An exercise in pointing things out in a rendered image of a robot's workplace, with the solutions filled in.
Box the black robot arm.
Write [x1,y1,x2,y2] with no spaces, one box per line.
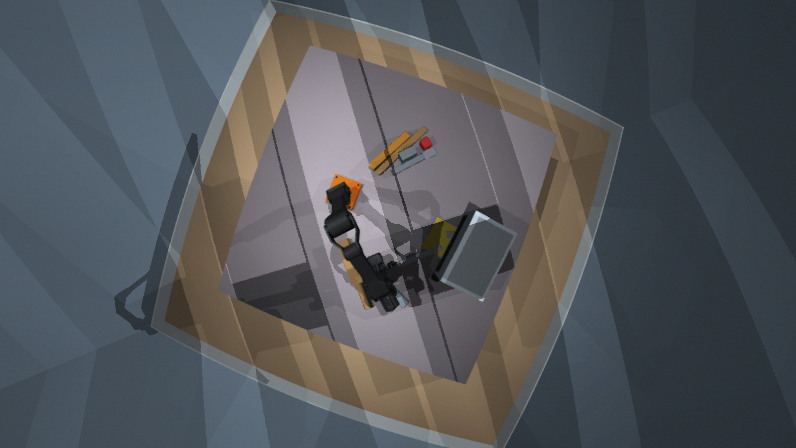
[323,182,403,312]

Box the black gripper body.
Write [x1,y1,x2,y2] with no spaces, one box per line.
[367,253,397,296]

